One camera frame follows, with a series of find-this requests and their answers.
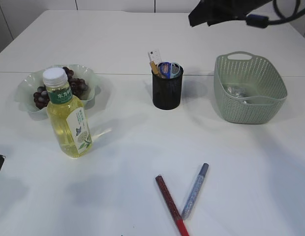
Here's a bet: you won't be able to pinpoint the clear plastic ruler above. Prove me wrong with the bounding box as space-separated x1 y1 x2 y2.
148 49 163 66

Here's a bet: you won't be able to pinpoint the clear plastic sheet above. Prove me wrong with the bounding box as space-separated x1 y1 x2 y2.
224 84 246 98

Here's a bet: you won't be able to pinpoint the red glitter pen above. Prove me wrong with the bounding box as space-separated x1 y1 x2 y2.
155 175 189 236

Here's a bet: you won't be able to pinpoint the silver glitter pen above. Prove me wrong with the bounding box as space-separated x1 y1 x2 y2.
181 163 209 220

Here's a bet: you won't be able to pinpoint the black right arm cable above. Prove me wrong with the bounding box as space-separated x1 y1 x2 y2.
245 0 305 30

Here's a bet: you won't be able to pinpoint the green woven plastic basket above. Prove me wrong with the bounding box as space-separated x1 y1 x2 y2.
213 52 288 124

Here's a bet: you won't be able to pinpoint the pale green wavy plate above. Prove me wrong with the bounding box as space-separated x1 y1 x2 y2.
14 64 100 119

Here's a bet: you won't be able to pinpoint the gold glitter pen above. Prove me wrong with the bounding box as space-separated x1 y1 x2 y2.
150 61 160 76

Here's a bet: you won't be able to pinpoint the black mesh pen holder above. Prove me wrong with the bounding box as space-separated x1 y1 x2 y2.
152 67 183 110

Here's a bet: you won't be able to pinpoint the yellow tea bottle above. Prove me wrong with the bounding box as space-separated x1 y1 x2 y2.
43 67 92 158

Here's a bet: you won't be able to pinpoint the purple artificial grape bunch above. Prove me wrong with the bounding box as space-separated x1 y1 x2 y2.
33 66 89 110

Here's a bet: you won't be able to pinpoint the blue scissors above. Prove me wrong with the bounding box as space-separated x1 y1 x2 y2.
158 62 174 79

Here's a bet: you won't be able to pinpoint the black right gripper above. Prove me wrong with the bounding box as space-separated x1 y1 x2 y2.
188 0 263 27

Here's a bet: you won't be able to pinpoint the pink scissors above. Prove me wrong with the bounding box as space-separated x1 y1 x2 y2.
170 62 181 78

